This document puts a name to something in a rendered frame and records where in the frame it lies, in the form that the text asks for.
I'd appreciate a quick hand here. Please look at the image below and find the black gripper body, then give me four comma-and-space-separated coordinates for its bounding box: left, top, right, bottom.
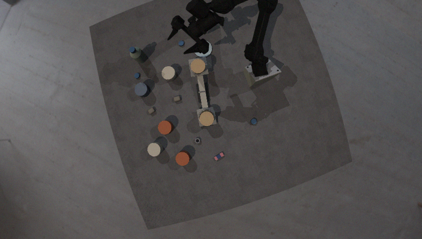
171, 15, 209, 54

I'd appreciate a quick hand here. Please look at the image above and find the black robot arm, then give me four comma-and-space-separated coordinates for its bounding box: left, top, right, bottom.
186, 0, 278, 77

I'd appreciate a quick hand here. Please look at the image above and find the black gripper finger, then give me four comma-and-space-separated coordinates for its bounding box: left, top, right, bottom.
184, 43, 202, 54
167, 26, 178, 40

